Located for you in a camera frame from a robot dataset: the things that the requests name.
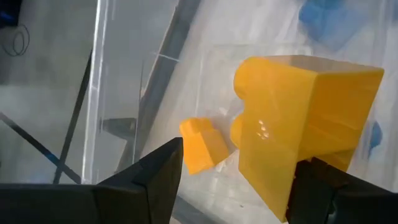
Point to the clear plastic bin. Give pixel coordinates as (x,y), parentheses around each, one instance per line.
(118,46)

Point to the blue toy block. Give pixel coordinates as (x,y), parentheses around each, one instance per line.
(375,137)
(326,21)

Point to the translucent white table sheet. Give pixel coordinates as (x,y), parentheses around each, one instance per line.
(211,77)

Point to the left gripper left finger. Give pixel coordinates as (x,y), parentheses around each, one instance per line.
(109,202)

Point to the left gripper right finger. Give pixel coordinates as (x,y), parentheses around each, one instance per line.
(342,202)

